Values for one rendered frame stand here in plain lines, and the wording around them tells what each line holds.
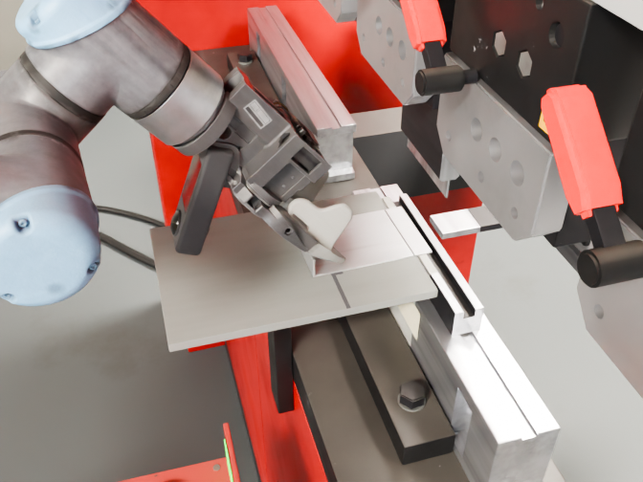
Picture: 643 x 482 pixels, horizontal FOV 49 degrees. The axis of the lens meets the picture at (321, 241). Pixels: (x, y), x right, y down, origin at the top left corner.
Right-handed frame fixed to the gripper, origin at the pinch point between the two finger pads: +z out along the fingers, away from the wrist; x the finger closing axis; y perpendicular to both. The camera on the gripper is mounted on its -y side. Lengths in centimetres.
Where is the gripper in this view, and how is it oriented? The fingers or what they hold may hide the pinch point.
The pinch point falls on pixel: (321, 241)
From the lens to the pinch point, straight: 73.6
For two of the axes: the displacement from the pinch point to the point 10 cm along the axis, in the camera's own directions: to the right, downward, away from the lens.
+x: -3.0, -5.9, 7.5
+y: 7.3, -6.5, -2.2
